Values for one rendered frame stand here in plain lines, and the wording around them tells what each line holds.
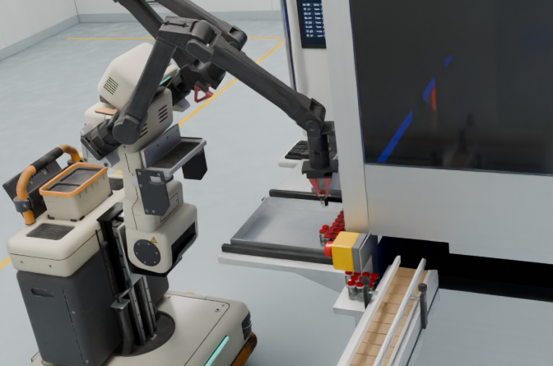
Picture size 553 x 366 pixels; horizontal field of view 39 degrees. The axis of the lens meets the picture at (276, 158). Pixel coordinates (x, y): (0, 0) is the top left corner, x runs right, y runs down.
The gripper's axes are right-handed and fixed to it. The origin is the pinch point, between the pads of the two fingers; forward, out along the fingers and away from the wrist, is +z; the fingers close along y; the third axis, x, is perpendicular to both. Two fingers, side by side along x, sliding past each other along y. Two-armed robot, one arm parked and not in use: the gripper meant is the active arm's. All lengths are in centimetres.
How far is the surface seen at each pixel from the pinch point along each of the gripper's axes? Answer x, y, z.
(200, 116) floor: 322, -127, 103
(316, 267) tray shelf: -22.4, -0.8, 10.6
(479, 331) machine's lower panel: -36, 40, 21
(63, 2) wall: 628, -351, 79
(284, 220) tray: 4.1, -13.0, 10.7
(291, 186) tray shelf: 26.8, -13.5, 11.1
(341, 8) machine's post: -28, 12, -61
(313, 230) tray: -3.0, -3.5, 10.6
